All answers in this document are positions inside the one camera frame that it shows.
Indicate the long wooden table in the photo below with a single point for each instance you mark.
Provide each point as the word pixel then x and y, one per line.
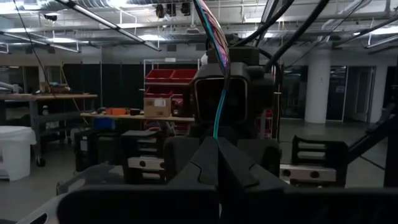
pixel 124 117

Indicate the black cart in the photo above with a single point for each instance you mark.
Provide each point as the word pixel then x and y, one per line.
pixel 84 152

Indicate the orange item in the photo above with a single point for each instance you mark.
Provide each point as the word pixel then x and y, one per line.
pixel 116 111

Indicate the blue bin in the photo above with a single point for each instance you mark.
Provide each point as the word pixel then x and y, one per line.
pixel 104 124

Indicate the glass doors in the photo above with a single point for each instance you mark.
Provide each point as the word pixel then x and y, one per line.
pixel 357 93

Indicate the small black item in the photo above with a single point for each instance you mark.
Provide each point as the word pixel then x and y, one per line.
pixel 134 112

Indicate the white round column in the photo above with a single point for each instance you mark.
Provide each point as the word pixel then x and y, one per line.
pixel 317 90

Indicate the cardboard box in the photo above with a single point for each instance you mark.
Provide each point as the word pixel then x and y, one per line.
pixel 157 109

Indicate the black aluminium frame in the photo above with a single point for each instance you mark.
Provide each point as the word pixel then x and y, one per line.
pixel 391 161

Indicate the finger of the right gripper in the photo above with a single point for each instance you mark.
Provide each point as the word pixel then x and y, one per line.
pixel 261 155
pixel 178 155

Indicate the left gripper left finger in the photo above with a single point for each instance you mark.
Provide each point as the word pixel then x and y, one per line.
pixel 171 205

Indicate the wooden workbench grey legs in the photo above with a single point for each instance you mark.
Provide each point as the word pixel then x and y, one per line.
pixel 62 96

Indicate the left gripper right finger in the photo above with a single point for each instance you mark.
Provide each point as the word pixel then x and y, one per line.
pixel 295 205

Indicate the white trash bin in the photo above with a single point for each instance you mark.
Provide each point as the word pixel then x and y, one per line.
pixel 15 152

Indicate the long ceiling light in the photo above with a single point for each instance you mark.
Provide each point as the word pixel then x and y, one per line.
pixel 109 24

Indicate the iridescent rainbow spoon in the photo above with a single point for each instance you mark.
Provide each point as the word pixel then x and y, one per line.
pixel 221 45

